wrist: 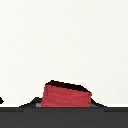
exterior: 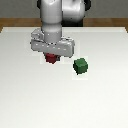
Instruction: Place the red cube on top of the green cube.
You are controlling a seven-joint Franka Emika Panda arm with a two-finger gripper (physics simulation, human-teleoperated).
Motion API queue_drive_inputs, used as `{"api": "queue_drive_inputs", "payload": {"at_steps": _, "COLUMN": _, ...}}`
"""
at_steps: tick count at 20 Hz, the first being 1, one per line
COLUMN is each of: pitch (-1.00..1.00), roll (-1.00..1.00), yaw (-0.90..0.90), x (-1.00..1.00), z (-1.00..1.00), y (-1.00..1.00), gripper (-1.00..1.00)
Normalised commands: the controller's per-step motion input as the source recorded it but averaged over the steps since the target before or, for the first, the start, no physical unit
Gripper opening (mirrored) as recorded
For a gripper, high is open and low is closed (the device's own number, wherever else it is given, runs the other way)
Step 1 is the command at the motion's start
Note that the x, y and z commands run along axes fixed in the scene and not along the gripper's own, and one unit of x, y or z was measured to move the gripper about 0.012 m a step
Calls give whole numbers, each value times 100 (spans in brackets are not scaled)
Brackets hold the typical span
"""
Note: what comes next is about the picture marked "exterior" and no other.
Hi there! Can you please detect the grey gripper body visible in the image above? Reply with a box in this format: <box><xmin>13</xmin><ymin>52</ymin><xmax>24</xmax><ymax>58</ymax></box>
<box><xmin>29</xmin><ymin>28</ymin><xmax>76</xmax><ymax>60</ymax></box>

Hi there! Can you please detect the red cube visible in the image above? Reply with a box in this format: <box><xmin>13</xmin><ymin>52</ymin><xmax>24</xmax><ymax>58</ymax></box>
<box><xmin>45</xmin><ymin>53</ymin><xmax>60</xmax><ymax>65</ymax></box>

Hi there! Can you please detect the green cube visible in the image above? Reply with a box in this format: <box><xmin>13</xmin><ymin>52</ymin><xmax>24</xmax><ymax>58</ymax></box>
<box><xmin>73</xmin><ymin>57</ymin><xmax>90</xmax><ymax>75</ymax></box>

